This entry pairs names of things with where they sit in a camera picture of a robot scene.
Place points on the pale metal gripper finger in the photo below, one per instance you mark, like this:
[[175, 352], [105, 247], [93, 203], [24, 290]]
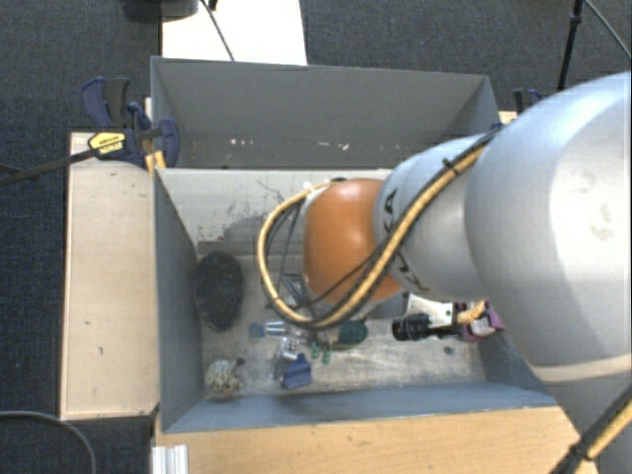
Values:
[[274, 327], [286, 351]]

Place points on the small blue disc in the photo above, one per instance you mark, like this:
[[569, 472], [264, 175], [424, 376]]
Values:
[[255, 331]]

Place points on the dark blue small block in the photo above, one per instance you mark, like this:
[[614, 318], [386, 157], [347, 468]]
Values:
[[297, 374]]

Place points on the dark green round object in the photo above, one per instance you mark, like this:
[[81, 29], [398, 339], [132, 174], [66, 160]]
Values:
[[353, 333]]

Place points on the beige speckled round toy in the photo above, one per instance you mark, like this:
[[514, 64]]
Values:
[[221, 379]]

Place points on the pale wood flat board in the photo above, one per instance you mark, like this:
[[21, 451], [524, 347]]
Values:
[[111, 274]]

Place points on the purple and white packet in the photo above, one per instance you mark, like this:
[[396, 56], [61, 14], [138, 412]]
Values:
[[481, 325]]

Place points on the grey metal bin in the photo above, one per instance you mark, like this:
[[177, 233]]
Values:
[[316, 116]]

